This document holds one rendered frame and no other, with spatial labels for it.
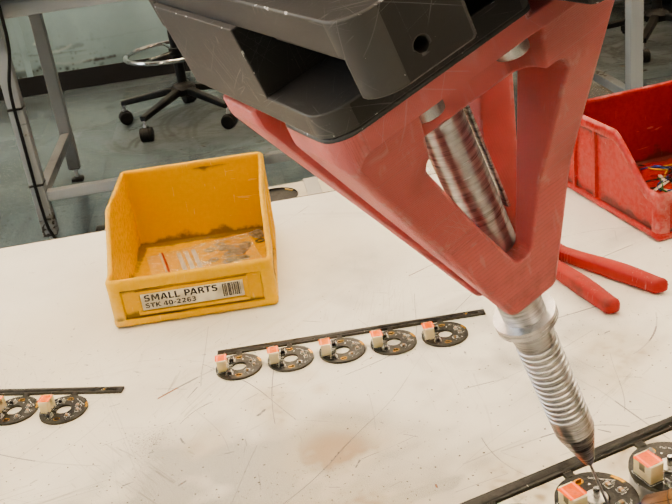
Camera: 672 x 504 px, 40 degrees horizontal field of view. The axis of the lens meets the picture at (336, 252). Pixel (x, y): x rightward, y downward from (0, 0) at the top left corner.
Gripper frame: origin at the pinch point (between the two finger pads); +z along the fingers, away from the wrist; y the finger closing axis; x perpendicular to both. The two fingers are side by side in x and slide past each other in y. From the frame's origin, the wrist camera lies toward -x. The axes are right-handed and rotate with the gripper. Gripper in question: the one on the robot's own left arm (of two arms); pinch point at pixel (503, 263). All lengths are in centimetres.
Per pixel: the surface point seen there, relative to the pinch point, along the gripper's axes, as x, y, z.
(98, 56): -57, 438, 102
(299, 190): -9, 49, 21
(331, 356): 0.4, 22.8, 16.3
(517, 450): -2.2, 10.8, 17.4
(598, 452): -1.6, 2.5, 10.6
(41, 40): -24, 300, 53
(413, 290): -6.6, 26.6, 19.0
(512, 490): 1.5, 2.7, 9.5
